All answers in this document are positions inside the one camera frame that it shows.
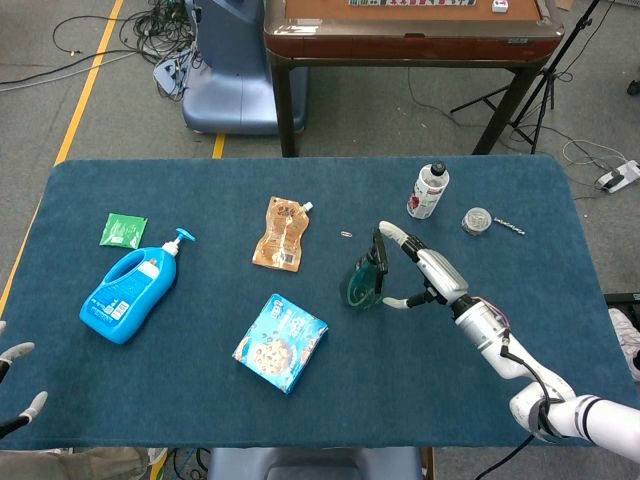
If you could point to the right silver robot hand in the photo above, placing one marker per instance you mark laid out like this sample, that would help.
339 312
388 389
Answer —
442 275

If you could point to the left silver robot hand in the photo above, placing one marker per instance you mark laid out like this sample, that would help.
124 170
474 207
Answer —
20 351

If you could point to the green transparent spray bottle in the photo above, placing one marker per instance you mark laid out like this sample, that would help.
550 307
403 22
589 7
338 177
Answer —
362 285

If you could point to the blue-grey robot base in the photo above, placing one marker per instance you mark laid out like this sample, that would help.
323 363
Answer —
230 90

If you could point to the white bottle black cap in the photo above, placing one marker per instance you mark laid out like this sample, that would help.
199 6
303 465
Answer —
425 197

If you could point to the blue pump detergent bottle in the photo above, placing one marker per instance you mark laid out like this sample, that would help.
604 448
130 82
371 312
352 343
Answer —
125 295

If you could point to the small round clear container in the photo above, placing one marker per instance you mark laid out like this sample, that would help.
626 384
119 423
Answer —
476 221

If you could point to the beige trousers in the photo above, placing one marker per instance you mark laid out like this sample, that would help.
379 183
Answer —
75 465

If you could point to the green sachet packet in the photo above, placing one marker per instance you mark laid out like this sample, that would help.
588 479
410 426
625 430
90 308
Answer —
122 231

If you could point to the orange spout pouch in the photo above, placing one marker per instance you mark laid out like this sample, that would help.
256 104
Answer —
280 235

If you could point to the blue cookie box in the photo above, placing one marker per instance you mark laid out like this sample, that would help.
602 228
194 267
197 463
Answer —
280 345

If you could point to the blue table cloth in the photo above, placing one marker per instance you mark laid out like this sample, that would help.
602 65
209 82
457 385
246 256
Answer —
200 400

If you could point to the white shoe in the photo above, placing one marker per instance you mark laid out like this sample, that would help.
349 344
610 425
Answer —
625 340

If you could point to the white power strip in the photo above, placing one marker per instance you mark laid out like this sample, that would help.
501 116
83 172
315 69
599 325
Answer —
620 176

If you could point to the black tripod stand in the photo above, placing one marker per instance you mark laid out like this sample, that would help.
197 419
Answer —
545 80

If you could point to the brown mahjong table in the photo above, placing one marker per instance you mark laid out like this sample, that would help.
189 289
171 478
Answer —
410 47

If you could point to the grey-blue robot torso base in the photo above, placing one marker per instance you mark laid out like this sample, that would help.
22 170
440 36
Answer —
310 465

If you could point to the face-up mahjong tile row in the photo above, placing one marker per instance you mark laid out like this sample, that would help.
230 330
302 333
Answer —
410 3

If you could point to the single white mahjong tile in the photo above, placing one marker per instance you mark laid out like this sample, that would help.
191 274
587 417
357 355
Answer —
500 6

